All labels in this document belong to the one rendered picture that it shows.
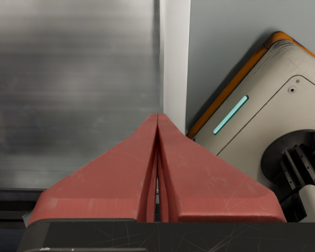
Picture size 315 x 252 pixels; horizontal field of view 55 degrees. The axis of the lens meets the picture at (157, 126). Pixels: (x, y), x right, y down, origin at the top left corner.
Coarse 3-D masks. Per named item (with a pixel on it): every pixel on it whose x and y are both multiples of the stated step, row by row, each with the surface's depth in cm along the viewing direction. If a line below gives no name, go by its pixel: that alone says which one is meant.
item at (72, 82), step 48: (0, 0) 30; (48, 0) 30; (96, 0) 30; (144, 0) 30; (0, 48) 33; (48, 48) 33; (96, 48) 32; (144, 48) 32; (0, 96) 36; (48, 96) 36; (96, 96) 36; (144, 96) 35; (0, 144) 40; (48, 144) 40; (96, 144) 39
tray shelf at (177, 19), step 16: (176, 0) 30; (176, 16) 31; (176, 32) 31; (176, 48) 32; (176, 64) 33; (176, 80) 34; (176, 96) 36; (176, 112) 37; (0, 192) 45; (16, 192) 45
